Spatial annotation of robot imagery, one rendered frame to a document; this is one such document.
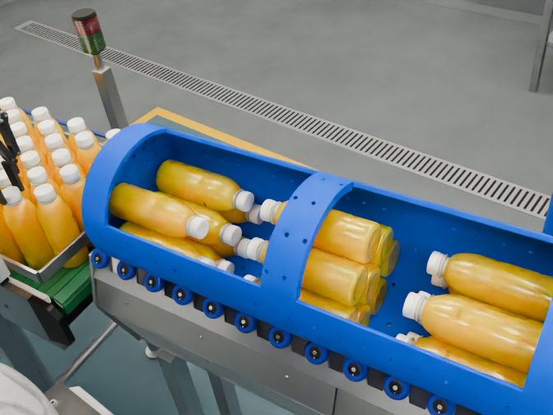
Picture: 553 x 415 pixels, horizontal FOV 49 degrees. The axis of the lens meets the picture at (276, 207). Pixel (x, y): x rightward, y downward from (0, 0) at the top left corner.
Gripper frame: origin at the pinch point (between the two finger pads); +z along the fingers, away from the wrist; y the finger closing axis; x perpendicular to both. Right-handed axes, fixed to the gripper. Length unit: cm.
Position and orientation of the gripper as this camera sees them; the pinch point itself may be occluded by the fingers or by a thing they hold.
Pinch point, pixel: (4, 184)
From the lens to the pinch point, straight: 138.1
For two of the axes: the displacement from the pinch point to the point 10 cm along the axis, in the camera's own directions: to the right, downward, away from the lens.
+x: -8.5, -2.8, 4.4
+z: 1.0, 7.4, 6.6
